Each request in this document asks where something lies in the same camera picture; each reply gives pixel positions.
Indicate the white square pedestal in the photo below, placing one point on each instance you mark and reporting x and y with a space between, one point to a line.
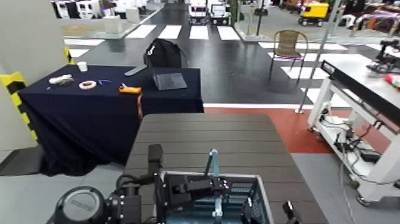
113 24

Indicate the yellow small vehicle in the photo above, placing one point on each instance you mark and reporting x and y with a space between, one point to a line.
314 11

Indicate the thin black signpost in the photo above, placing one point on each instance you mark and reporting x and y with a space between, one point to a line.
260 18

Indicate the brown wicker metal chair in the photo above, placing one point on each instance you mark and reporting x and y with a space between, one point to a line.
287 43

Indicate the large yellow black corner guard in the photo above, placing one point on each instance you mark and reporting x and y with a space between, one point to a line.
14 90

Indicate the black backpack on chair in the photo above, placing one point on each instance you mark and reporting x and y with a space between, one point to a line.
164 54

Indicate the black power adapter box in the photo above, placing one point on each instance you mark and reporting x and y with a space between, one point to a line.
370 155

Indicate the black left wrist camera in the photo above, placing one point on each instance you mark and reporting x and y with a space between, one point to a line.
155 154

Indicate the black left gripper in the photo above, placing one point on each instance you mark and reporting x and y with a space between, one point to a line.
193 187

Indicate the grey flat bar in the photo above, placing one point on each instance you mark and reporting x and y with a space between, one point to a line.
135 70

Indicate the slanted grey metal pole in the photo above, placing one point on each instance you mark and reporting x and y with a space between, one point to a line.
318 53

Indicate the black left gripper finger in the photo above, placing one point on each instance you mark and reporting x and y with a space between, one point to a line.
291 215

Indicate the white toy figure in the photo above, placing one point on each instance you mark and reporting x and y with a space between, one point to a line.
61 79

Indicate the dark grey laptop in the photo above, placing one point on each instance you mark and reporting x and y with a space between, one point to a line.
170 81

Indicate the white workbench with shelf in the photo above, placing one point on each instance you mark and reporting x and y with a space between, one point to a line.
353 67

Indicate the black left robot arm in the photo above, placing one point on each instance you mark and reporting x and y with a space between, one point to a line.
81 204

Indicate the orange hand tool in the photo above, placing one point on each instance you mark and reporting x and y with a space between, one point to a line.
129 90

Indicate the navy tablecloth covered table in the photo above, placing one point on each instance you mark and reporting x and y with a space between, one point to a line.
78 125

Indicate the black device on workbench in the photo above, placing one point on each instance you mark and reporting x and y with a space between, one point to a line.
387 61

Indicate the red pink package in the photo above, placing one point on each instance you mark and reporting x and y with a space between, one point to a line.
393 80

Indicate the white paper cup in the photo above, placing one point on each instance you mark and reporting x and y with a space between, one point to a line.
82 66

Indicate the blue plastic folding crate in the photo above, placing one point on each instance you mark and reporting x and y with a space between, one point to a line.
239 189

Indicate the small yellow black corner guard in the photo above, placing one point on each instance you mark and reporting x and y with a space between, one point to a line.
68 55

